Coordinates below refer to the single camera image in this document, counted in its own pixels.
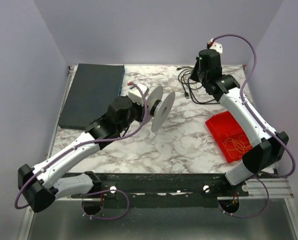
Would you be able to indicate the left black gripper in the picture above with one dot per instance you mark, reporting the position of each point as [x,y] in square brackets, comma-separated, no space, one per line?
[142,113]

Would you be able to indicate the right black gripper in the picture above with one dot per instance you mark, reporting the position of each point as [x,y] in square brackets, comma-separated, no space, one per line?
[195,72]

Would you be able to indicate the grey cable spool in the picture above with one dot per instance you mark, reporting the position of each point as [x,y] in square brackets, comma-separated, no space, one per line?
[159,109]

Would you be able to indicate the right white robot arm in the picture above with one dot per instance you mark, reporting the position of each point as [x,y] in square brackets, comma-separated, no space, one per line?
[267,144]

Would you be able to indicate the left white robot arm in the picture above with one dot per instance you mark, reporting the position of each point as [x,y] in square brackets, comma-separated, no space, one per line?
[45,182]

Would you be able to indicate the red plastic bin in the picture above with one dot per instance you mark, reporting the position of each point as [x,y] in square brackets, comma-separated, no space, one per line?
[229,136]

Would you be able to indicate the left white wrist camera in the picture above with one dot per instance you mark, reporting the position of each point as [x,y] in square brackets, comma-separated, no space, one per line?
[136,94]

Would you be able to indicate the dark grey network switch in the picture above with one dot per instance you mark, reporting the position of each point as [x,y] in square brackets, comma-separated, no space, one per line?
[93,88]

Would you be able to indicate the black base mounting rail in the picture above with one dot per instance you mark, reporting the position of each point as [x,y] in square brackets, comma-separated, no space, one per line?
[162,190]

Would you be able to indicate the aluminium frame rail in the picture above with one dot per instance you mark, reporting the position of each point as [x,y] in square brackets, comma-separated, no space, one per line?
[278,188]

